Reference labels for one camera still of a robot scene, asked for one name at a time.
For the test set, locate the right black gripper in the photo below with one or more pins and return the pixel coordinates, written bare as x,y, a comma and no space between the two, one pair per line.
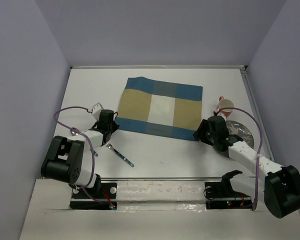
199,133

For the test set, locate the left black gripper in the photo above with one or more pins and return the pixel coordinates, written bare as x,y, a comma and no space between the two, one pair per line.
114,127

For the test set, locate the blue beige checked cloth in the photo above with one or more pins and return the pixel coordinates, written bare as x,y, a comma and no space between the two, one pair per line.
159,108

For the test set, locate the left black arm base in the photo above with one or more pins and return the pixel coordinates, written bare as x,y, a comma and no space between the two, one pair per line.
104,199

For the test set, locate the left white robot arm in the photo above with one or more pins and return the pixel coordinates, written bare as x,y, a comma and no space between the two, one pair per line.
64,158

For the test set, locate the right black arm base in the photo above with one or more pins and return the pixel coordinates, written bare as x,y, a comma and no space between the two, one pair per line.
221,197

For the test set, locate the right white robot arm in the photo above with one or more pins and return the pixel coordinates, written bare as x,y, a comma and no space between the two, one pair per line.
281,183

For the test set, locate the dark patterned plate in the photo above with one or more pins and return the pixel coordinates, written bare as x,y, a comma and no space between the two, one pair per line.
236,128

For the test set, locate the pink cup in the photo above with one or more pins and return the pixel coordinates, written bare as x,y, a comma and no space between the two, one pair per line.
224,107

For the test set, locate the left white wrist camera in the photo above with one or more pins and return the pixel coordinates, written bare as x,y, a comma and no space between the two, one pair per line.
96,111

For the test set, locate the fork with teal handle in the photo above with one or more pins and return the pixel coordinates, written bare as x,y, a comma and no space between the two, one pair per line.
110,147

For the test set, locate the spoon with teal handle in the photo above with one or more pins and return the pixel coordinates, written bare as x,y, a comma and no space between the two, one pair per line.
73,131

